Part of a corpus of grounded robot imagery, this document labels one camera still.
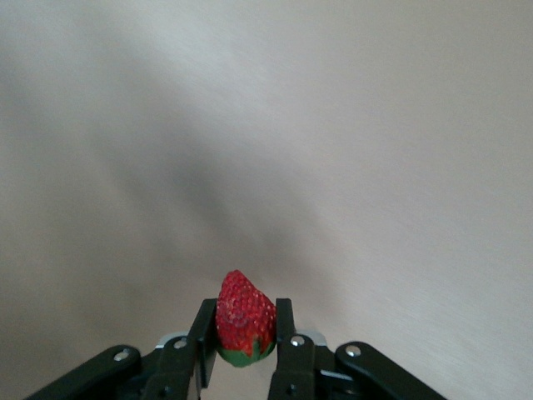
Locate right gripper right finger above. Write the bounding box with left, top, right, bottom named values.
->
left=266, top=297, right=449, bottom=400

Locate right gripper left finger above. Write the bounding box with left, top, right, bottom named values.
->
left=24, top=298, right=217, bottom=400

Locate red strawberry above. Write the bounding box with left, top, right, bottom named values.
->
left=215, top=269, right=278, bottom=369

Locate brown table mat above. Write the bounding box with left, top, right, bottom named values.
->
left=0, top=0, right=533, bottom=400

